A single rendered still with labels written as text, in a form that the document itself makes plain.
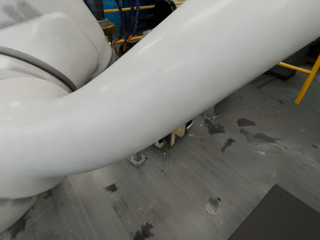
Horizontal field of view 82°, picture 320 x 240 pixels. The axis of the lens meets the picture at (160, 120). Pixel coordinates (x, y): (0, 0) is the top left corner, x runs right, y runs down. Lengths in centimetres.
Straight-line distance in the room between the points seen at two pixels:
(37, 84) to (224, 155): 87
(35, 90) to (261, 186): 85
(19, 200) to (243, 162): 87
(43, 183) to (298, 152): 109
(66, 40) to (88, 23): 4
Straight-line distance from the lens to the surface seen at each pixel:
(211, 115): 115
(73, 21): 26
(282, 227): 80
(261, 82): 366
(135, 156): 87
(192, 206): 78
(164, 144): 94
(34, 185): 19
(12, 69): 22
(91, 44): 27
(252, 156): 101
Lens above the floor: 149
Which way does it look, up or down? 38 degrees down
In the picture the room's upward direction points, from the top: straight up
